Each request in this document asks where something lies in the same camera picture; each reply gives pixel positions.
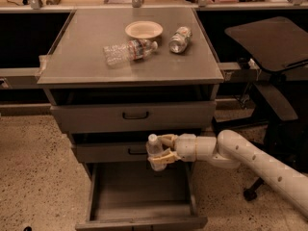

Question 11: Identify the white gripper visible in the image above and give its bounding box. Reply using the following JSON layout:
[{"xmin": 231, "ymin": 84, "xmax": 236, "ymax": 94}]
[{"xmin": 148, "ymin": 134, "xmax": 196, "ymax": 165}]

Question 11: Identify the blue label plastic bottle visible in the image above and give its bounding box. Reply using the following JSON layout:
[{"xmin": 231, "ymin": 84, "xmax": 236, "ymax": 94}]
[{"xmin": 146, "ymin": 134, "xmax": 167, "ymax": 171}]

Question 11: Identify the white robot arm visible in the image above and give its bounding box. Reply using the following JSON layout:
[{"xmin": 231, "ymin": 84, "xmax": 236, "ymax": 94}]
[{"xmin": 146, "ymin": 130, "xmax": 308, "ymax": 218}]

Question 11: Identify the grey open bottom drawer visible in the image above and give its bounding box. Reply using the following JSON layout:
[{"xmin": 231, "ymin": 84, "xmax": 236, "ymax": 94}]
[{"xmin": 75, "ymin": 161, "xmax": 207, "ymax": 231}]

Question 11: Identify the grey drawer cabinet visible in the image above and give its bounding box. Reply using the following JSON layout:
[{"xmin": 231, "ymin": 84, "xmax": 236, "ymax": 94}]
[{"xmin": 37, "ymin": 6, "xmax": 225, "ymax": 178}]

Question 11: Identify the clear red label bottle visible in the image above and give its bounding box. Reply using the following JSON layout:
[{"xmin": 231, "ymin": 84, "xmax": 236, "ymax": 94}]
[{"xmin": 103, "ymin": 39, "xmax": 158, "ymax": 65}]

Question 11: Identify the white round bowl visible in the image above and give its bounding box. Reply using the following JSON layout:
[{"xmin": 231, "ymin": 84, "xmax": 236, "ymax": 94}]
[{"xmin": 125, "ymin": 21, "xmax": 163, "ymax": 39}]

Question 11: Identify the black office chair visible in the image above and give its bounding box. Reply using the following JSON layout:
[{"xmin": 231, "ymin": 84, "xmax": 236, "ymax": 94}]
[{"xmin": 214, "ymin": 16, "xmax": 308, "ymax": 200}]

